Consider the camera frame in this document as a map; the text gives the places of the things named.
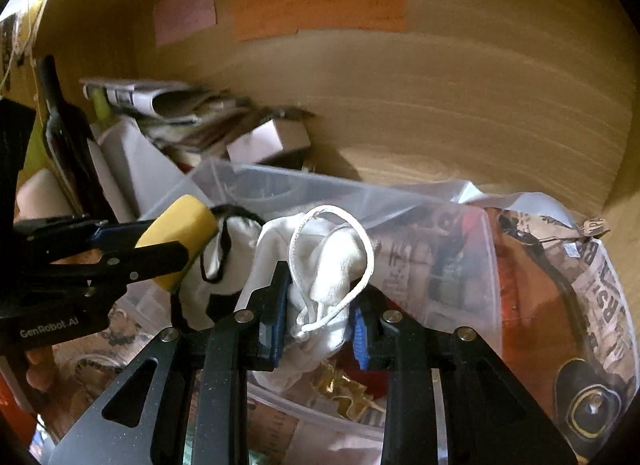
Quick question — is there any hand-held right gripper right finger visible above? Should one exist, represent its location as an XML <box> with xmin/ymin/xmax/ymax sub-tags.
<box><xmin>348</xmin><ymin>290</ymin><xmax>578</xmax><ymax>465</ymax></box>

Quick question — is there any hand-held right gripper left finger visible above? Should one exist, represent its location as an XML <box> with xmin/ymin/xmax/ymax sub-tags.
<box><xmin>49</xmin><ymin>261</ymin><xmax>292</xmax><ymax>465</ymax></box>

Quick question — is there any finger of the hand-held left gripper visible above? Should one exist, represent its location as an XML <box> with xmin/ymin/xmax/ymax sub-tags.
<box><xmin>14</xmin><ymin>214</ymin><xmax>156</xmax><ymax>266</ymax></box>
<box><xmin>30</xmin><ymin>241</ymin><xmax>190</xmax><ymax>298</ymax></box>

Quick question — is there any yellow sponge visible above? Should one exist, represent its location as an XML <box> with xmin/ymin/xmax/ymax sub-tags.
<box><xmin>135</xmin><ymin>194</ymin><xmax>220</xmax><ymax>293</ymax></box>

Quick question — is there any white drawstring cloth bag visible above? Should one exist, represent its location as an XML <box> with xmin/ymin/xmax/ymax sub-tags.
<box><xmin>235</xmin><ymin>205</ymin><xmax>376</xmax><ymax>391</ymax></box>

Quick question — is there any clear plastic storage bin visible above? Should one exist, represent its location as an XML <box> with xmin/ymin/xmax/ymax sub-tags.
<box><xmin>120</xmin><ymin>158</ymin><xmax>503</xmax><ymax>443</ymax></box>

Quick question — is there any gold fabric pouch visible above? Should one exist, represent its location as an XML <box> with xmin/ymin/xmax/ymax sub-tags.
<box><xmin>309</xmin><ymin>362</ymin><xmax>386</xmax><ymax>421</ymax></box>

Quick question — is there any white cloth with black trim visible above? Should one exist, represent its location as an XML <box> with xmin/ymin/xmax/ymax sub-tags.
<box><xmin>170</xmin><ymin>205</ymin><xmax>266</xmax><ymax>331</ymax></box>

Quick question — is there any white paper bag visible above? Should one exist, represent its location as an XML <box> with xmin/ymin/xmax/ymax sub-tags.
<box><xmin>89</xmin><ymin>118</ymin><xmax>211</xmax><ymax>223</ymax></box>

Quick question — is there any dark wine bottle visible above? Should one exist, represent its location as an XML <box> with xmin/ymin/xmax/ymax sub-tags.
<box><xmin>37</xmin><ymin>55</ymin><xmax>113</xmax><ymax>221</ymax></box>

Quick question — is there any folded newspaper stack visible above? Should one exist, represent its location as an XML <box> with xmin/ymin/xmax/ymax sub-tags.
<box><xmin>80</xmin><ymin>76</ymin><xmax>261</xmax><ymax>153</ymax></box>

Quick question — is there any small cardboard box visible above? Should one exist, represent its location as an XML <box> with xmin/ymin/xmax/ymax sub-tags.
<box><xmin>226</xmin><ymin>115</ymin><xmax>312</xmax><ymax>166</ymax></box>

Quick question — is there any printed plastic bag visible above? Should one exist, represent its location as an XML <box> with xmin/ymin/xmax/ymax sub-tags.
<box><xmin>460</xmin><ymin>180</ymin><xmax>632</xmax><ymax>461</ymax></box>

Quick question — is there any pink paper note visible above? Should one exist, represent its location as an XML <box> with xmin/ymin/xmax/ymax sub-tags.
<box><xmin>154</xmin><ymin>0</ymin><xmax>218</xmax><ymax>48</ymax></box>

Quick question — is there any orange paper note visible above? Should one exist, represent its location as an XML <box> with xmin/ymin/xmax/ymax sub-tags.
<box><xmin>231</xmin><ymin>0</ymin><xmax>407</xmax><ymax>43</ymax></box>

